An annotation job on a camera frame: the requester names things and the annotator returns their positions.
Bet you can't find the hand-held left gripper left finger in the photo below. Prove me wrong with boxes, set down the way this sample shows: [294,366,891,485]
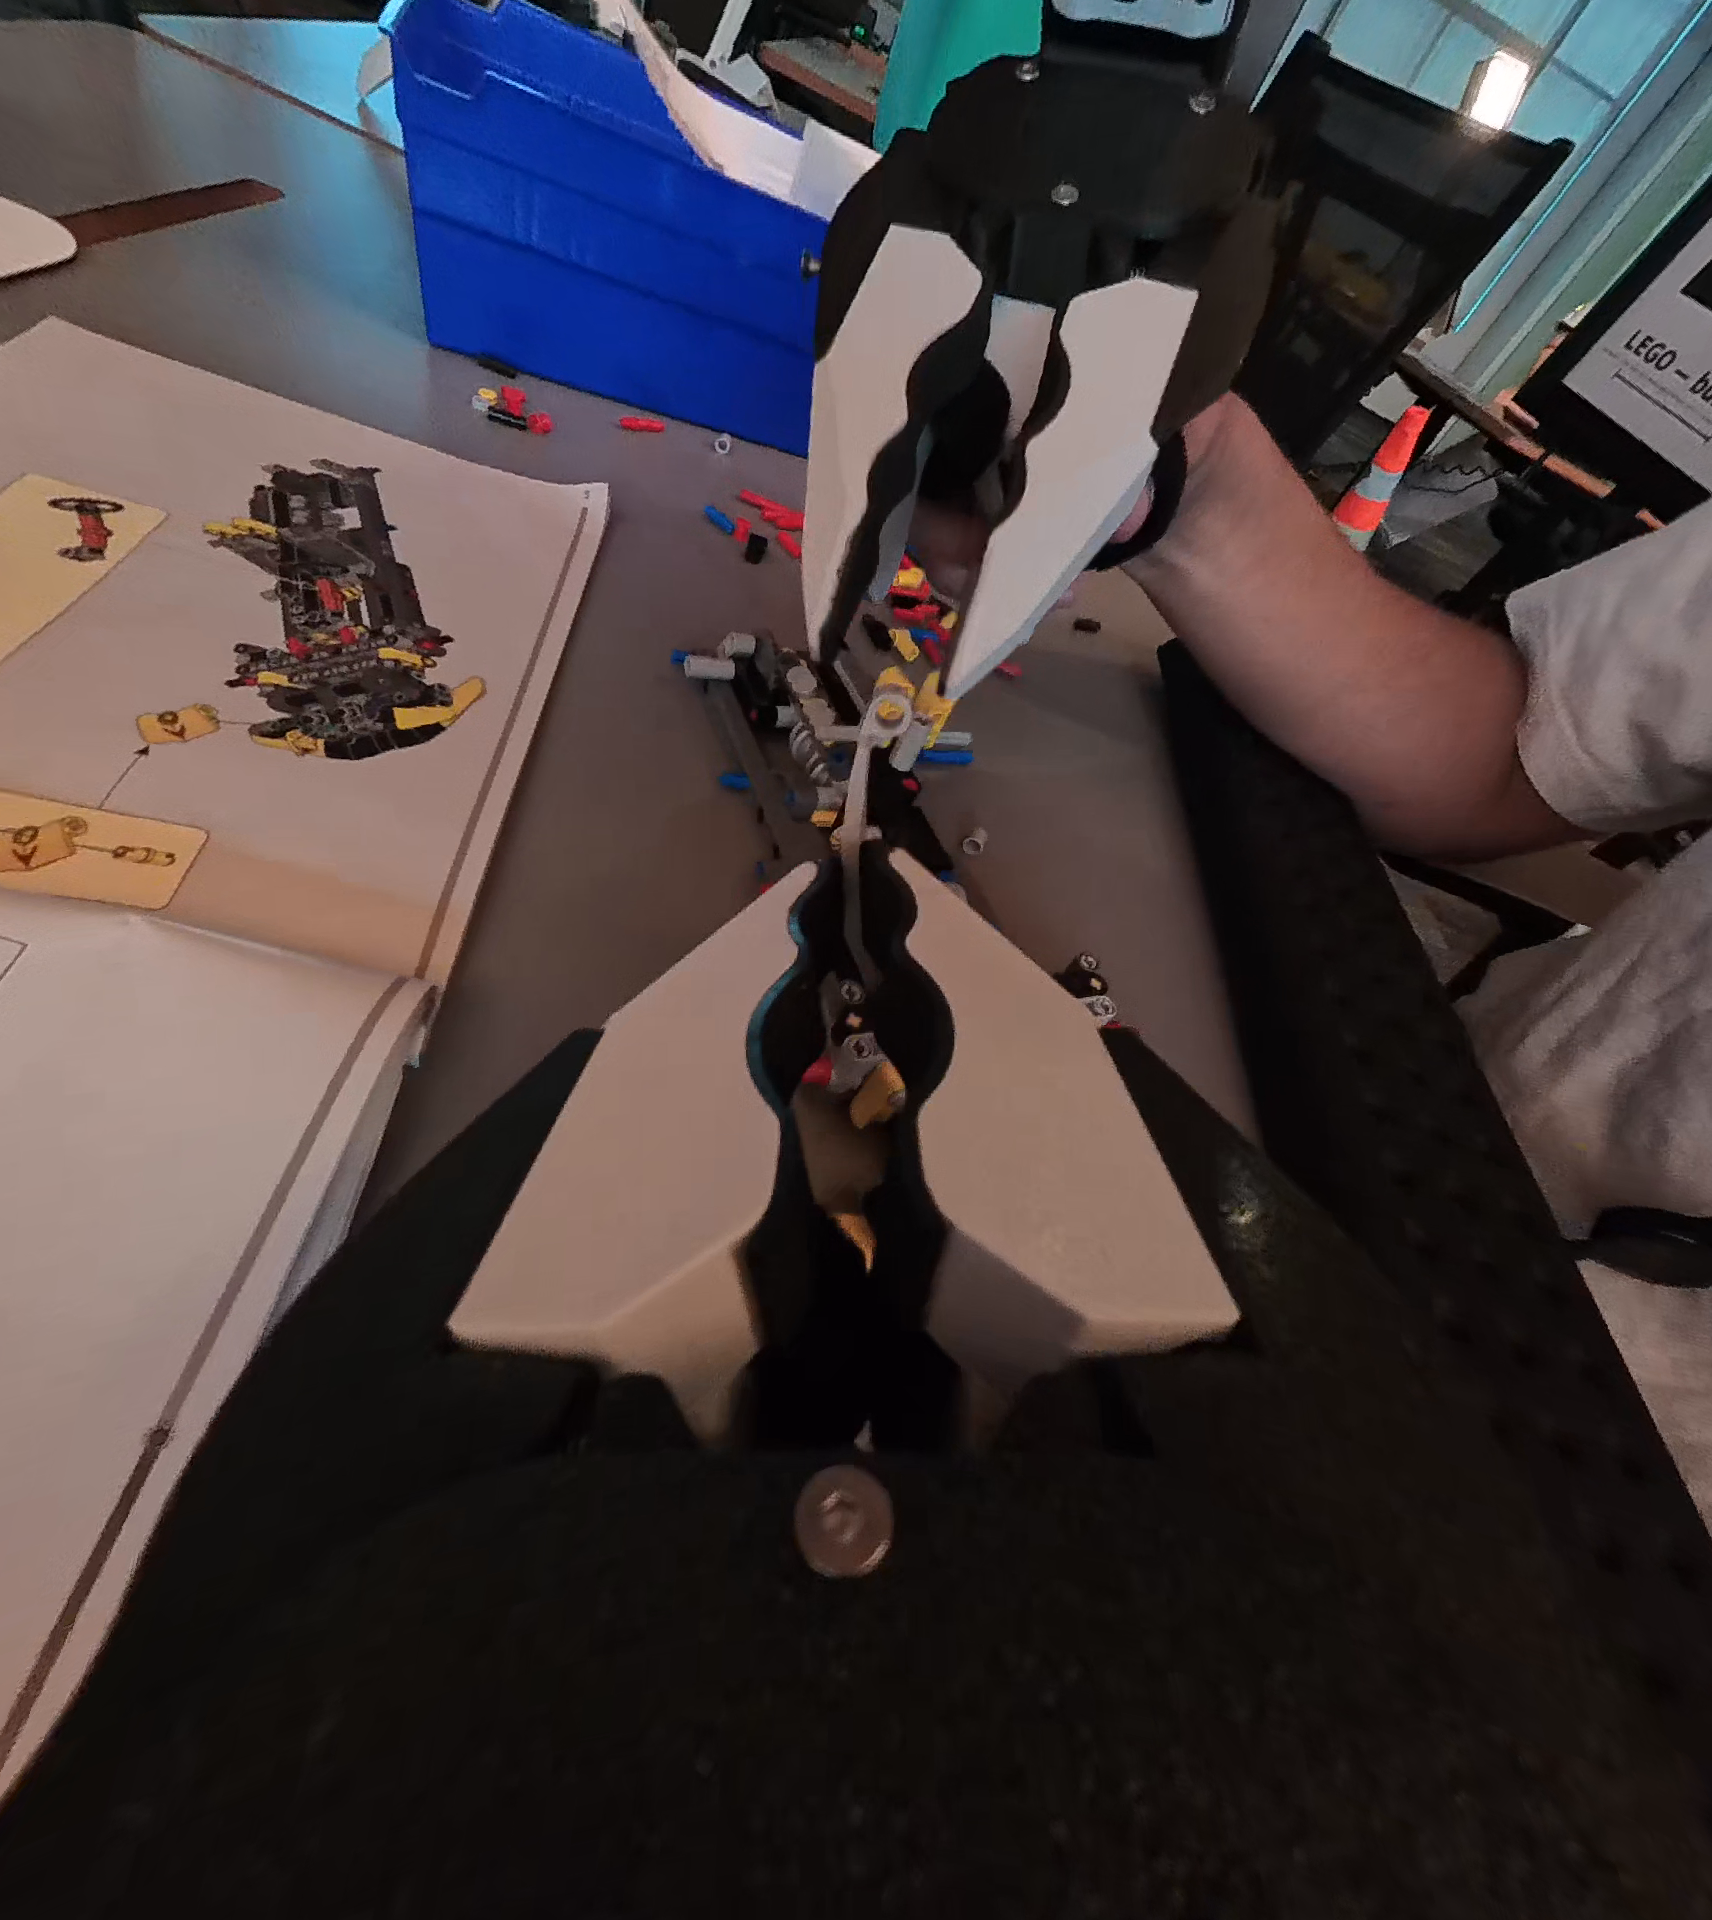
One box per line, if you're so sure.
[449,862,874,1450]

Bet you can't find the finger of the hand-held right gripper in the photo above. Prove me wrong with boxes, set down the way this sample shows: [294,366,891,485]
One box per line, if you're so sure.
[941,277,1200,705]
[800,225,1001,666]

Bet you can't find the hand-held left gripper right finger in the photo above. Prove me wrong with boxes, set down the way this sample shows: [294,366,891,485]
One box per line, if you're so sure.
[870,846,1241,1450]

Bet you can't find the lego car chassis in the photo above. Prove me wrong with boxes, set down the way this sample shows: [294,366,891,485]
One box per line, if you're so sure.
[676,631,1144,1279]

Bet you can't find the person's right forearm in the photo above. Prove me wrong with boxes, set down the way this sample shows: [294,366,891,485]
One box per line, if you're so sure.
[1141,405,1579,860]

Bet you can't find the pile of small lego pins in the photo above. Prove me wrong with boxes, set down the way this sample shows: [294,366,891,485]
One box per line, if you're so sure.
[473,382,1099,663]

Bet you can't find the person's right hand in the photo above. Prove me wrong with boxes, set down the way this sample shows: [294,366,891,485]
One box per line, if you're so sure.
[1118,392,1258,584]

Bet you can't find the teal carry case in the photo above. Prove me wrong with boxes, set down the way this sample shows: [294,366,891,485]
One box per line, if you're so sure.
[870,0,1047,153]

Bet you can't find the white paper sheets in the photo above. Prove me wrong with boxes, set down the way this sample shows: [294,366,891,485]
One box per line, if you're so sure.
[601,0,880,221]

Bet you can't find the orange traffic cone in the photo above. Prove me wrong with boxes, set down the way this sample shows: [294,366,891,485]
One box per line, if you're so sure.
[1332,405,1437,555]

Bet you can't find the blue plastic bin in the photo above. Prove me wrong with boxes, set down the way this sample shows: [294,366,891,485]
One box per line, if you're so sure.
[389,0,880,461]

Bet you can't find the black mesh chair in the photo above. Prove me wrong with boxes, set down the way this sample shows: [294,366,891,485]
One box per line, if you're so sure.
[1246,31,1577,468]

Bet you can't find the black dotted mat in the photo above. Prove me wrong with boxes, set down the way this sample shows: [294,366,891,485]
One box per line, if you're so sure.
[1156,637,1712,1920]

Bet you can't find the open instruction booklet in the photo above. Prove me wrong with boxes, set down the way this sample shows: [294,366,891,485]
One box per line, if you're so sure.
[0,315,611,1908]

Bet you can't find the black and white marker sign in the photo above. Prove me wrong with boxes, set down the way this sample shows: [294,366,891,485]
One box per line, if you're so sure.
[1517,61,1712,498]

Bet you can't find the black badge clip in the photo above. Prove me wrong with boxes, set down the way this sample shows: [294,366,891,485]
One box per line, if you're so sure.
[1591,1207,1712,1293]

